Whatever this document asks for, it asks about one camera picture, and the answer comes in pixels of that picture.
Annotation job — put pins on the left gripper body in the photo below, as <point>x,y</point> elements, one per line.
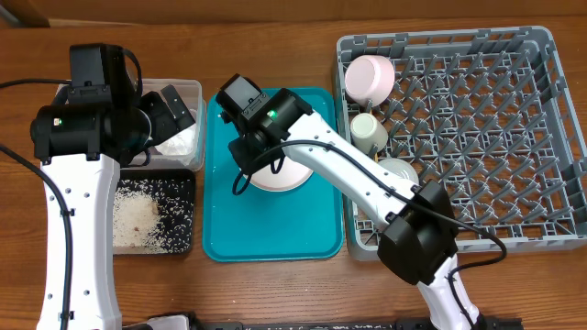
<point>163,123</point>

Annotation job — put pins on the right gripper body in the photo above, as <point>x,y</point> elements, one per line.
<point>256,153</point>

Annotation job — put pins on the white napkin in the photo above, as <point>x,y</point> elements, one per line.
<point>180,144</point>

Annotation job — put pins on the pink plate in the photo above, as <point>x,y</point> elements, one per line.
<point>291,175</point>

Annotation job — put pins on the rice leftovers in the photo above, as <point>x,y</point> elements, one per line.
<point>135,220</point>

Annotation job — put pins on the cream paper cup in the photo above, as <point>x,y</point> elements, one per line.
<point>368,132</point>

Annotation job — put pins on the pink bowl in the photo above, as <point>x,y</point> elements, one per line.
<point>369,78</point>

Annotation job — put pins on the grey bowl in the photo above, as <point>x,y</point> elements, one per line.
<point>400,168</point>

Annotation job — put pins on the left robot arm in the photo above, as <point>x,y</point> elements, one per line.
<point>82,143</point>

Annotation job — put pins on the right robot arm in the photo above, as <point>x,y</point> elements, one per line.
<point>416,223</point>

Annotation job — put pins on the grey dishwasher rack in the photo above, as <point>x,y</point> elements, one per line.
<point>486,113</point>

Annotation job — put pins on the clear plastic bin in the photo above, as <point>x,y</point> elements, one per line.
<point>191,93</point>

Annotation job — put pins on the black tray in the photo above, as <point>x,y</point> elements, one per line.
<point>183,183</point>

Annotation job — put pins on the teal serving tray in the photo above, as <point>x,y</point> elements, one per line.
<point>303,223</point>

